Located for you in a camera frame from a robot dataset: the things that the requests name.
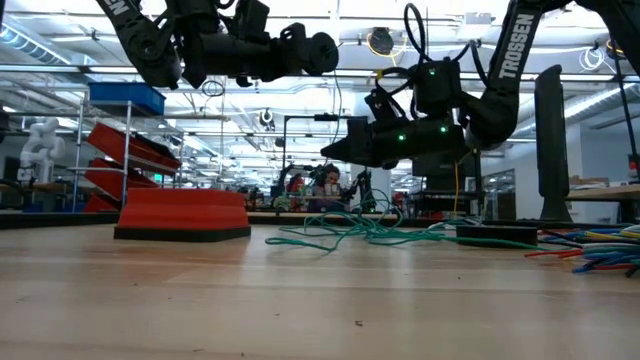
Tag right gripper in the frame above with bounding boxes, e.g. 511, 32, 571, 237
319, 115, 470, 170

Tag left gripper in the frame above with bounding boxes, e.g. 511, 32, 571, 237
192, 22, 317, 87

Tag black plastic spool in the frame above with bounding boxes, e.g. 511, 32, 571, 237
303, 31, 341, 78

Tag white cord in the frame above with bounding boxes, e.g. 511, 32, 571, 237
424, 215, 484, 232

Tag person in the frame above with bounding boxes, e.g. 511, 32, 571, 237
307, 163, 347, 214

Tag black bench robot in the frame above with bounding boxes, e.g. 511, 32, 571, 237
349, 168, 374, 214
272, 164, 321, 211

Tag white round pillar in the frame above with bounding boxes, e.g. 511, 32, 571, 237
350, 91, 393, 194

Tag black monitor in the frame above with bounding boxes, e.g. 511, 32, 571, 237
410, 149, 483, 192

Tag red box with black base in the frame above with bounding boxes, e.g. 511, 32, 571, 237
113, 187, 252, 244

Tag black flat reel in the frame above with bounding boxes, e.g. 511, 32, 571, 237
455, 224, 539, 248

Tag blue plastic bin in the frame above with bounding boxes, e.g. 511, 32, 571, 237
88, 80, 168, 117

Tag metal rack with red bins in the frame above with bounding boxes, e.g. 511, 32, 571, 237
68, 98, 184, 214

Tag wooden side table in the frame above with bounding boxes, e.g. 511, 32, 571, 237
564, 183, 640, 224

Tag thin black rod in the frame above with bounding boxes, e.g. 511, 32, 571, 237
612, 44, 640, 182

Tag black frame stand with camera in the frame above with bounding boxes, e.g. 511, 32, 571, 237
281, 113, 370, 201

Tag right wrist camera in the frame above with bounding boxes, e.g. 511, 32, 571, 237
363, 88, 419, 132

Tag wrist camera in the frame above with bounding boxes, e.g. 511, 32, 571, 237
234, 0, 272, 42
363, 88, 419, 132

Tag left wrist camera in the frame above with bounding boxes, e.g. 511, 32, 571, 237
234, 0, 272, 42

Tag black ceiling cable reel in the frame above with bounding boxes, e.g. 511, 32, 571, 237
367, 26, 397, 57

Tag yellow cable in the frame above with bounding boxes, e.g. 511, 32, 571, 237
365, 31, 461, 214

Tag black upright post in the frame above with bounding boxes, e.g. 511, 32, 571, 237
533, 64, 574, 223

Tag bundle of coloured wires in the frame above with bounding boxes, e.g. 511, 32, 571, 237
523, 223, 640, 280

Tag green cable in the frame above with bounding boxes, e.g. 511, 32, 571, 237
0, 209, 621, 231

